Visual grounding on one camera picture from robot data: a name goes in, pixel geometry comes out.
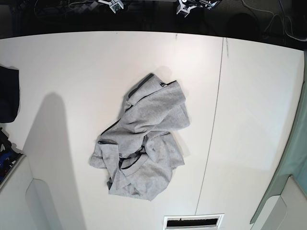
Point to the black bag at table edge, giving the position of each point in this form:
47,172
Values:
9,94

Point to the white slotted vent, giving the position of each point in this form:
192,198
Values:
197,222

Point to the grey t-shirt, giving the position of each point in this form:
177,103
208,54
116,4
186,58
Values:
139,151

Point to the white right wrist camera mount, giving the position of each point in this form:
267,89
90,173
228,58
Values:
114,5

